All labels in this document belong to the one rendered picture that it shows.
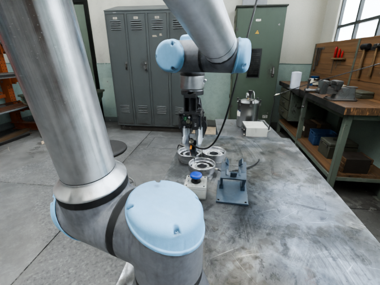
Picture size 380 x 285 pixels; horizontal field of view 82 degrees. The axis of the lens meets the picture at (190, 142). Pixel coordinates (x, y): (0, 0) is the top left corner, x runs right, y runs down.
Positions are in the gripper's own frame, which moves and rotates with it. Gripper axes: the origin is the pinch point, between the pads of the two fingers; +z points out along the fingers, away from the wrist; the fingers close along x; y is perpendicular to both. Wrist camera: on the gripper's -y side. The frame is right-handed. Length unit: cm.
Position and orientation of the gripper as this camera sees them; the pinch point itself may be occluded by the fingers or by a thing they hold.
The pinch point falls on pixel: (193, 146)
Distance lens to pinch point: 77.3
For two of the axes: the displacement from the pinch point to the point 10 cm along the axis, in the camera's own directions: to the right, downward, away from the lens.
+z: 0.0, 9.3, 3.7
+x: 9.9, 0.6, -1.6
